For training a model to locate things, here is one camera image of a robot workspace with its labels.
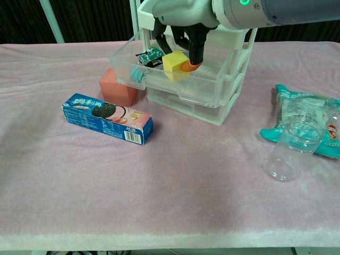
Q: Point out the white partition frame post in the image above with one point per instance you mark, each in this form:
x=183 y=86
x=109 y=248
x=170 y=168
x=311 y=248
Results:
x=53 y=24
x=135 y=18

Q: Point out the green circuit board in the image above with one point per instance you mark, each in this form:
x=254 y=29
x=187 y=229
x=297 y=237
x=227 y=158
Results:
x=150 y=55

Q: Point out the white compartment trays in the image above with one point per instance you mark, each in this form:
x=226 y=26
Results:
x=186 y=110

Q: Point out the blue Oreo cookie box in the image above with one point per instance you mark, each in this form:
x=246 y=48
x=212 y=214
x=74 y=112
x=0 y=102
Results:
x=106 y=119

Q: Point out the clear plastic cup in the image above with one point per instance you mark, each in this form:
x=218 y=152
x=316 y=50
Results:
x=289 y=154

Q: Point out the teal binder clip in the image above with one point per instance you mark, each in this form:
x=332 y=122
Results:
x=137 y=74

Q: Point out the yellow sponge cube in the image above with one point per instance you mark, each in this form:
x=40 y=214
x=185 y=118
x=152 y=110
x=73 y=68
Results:
x=174 y=66

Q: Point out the pink table cloth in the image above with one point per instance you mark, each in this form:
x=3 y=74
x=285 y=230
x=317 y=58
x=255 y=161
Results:
x=132 y=186

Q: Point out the teal snack bag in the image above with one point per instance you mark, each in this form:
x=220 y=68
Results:
x=281 y=106

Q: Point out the right robot hand grey black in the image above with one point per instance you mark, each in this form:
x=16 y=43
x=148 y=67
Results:
x=186 y=13

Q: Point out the pink sponge cube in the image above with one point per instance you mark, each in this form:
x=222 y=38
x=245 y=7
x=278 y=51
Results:
x=115 y=89

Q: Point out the clear plastic drawer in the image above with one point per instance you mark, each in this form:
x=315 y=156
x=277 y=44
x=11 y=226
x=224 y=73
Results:
x=202 y=85

